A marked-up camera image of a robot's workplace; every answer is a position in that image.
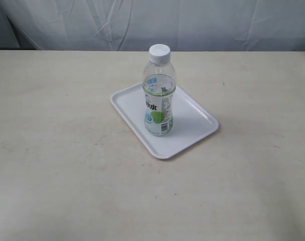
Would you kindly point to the clear plastic bottle white cap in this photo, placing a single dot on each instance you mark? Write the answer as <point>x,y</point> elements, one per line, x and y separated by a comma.
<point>159,85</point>

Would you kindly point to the white rectangular plastic tray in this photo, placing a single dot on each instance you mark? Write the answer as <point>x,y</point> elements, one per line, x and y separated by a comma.
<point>192,122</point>

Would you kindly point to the white wrinkled backdrop curtain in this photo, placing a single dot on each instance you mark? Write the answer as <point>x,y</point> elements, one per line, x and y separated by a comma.
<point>136,25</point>

